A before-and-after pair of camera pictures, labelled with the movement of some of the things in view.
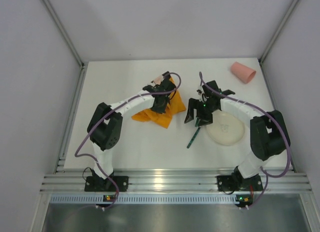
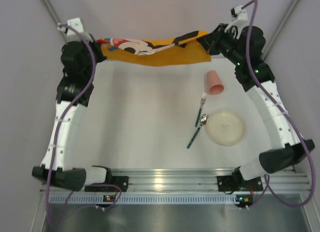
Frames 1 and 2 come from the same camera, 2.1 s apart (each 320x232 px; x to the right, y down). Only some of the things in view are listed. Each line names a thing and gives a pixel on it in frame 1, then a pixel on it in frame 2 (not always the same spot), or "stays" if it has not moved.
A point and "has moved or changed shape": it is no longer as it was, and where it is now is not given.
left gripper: x=162 y=78 to x=99 y=51
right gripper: x=200 y=110 to x=211 y=41
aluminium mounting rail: x=173 y=180 stays
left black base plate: x=94 y=183 stays
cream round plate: x=226 y=129 stays
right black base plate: x=231 y=183 stays
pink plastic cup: x=242 y=72 has moved or changed shape
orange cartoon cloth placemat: x=176 y=106 to x=182 y=49
